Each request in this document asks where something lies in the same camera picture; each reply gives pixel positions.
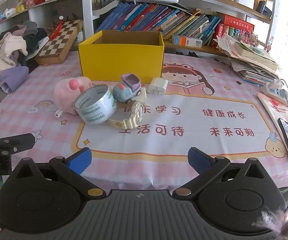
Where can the white bookshelf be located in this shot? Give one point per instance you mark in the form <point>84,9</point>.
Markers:
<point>87,5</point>

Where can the red boxed book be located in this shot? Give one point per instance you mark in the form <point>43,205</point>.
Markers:
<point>236,21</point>

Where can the white power strip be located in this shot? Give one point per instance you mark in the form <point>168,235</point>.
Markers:
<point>274,90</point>

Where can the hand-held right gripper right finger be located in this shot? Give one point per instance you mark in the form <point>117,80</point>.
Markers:
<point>199,160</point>

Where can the white charger plug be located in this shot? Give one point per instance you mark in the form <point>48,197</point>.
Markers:
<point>157,86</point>

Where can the pink printed desktop cover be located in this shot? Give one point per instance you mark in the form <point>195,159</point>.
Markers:
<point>209,92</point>

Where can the yellow cardboard box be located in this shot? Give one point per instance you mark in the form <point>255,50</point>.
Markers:
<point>119,60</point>

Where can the cream wristwatch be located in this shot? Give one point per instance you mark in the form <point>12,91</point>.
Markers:
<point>137,112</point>

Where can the wooden chessboard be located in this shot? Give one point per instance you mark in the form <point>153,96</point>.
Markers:
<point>59,42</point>

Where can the clear tape roll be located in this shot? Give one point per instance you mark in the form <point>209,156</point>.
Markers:
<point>109,102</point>

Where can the pile of clothes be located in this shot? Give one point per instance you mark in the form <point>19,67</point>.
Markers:
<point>8,45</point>

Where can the pink plush toy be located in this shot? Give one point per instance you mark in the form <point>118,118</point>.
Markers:
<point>64,92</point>

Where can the stack of papers and books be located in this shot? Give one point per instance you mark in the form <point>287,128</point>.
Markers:
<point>254,60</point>

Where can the blue purple toy car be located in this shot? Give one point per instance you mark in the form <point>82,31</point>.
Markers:
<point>124,92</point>

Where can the row of books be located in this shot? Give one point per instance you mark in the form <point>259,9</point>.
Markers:
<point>144,17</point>

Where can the purple garment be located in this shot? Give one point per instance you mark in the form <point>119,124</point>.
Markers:
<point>13,77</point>

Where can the white foam block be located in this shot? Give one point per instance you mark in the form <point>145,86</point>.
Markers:
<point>143,95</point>

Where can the pink booklet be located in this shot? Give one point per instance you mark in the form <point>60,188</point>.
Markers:
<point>274,107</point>

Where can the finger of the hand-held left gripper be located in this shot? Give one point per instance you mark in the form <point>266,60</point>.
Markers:
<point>13,142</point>

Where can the orange white small box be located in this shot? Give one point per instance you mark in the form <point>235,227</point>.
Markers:
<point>186,40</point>

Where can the red tassel ornament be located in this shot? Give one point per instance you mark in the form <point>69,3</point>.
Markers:
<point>56,31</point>

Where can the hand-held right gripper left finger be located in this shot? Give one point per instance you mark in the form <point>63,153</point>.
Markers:
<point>80,160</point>

